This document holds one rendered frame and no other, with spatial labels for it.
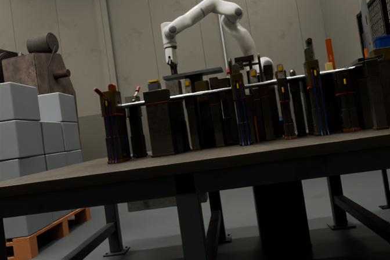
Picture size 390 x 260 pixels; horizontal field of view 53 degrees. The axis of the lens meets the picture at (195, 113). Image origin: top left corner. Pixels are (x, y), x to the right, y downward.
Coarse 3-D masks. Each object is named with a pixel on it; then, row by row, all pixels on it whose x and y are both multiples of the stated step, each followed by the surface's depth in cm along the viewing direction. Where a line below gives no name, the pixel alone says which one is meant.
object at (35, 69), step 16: (32, 48) 671; (48, 48) 666; (0, 64) 643; (16, 64) 624; (32, 64) 616; (48, 64) 631; (0, 80) 637; (16, 80) 624; (32, 80) 616; (48, 80) 622; (64, 80) 685; (80, 144) 703
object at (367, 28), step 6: (366, 6) 194; (366, 12) 195; (366, 24) 198; (366, 30) 200; (366, 36) 201; (372, 36) 192; (366, 42) 203; (372, 42) 192; (366, 48) 203; (372, 48) 195
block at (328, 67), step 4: (328, 64) 212; (332, 64) 212; (328, 68) 212; (332, 68) 212; (332, 80) 212; (332, 84) 212; (332, 88) 212; (332, 92) 212; (332, 96) 212; (336, 96) 212; (336, 100) 212; (336, 104) 212; (336, 108) 211; (336, 112) 211; (336, 116) 211; (336, 120) 211; (336, 124) 211; (340, 124) 211; (340, 128) 210
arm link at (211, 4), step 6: (204, 0) 256; (210, 0) 255; (216, 0) 256; (204, 6) 253; (210, 6) 254; (216, 6) 255; (222, 6) 255; (228, 6) 253; (234, 6) 252; (204, 12) 254; (210, 12) 258; (216, 12) 257; (222, 12) 254; (228, 12) 252; (234, 12) 251; (240, 12) 252; (228, 18) 257; (234, 18) 253; (240, 18) 254
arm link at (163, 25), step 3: (162, 24) 247; (165, 24) 246; (168, 24) 246; (162, 27) 247; (165, 27) 246; (162, 30) 247; (162, 33) 248; (162, 36) 248; (165, 36) 245; (165, 39) 246; (168, 39) 245; (171, 39) 246; (174, 39) 247; (165, 42) 246
